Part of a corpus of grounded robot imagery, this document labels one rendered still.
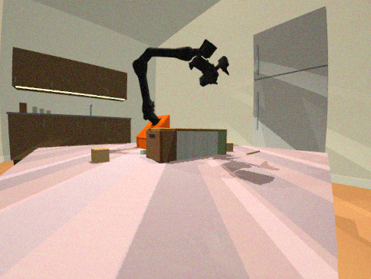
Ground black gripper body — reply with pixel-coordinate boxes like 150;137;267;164
199;56;229;87

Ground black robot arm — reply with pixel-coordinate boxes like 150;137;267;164
133;39;219;126

